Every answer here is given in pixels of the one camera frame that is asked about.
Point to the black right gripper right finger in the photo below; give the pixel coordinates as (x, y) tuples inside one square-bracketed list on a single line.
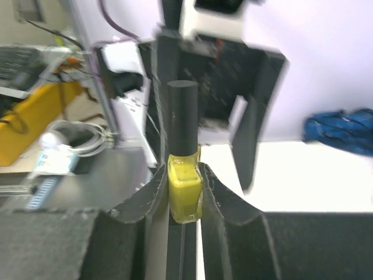
[(236, 237)]

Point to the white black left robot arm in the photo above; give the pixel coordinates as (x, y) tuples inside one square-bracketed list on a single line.
[(126, 71)]

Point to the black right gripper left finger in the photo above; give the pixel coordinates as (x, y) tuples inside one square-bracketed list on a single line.
[(133, 243)]

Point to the black nail polish cap brush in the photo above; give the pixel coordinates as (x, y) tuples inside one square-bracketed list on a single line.
[(182, 117)]

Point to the white labelled box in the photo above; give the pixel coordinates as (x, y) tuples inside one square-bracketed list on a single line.
[(59, 162)]

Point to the yellow bin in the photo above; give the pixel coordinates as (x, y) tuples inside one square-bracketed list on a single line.
[(31, 117)]

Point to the yellow nail polish bottle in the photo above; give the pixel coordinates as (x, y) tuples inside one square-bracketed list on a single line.
[(185, 187)]

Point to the white slotted cable duct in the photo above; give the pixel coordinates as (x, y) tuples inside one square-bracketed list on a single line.
[(42, 192)]

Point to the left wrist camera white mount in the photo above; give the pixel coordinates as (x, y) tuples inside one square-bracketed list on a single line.
[(198, 21)]

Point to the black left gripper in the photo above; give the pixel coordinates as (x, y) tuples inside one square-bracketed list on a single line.
[(223, 70)]

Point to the left aluminium frame post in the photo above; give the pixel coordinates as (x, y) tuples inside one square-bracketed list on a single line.
[(90, 59)]

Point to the blue striped cloth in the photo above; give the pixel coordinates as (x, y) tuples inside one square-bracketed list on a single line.
[(350, 132)]

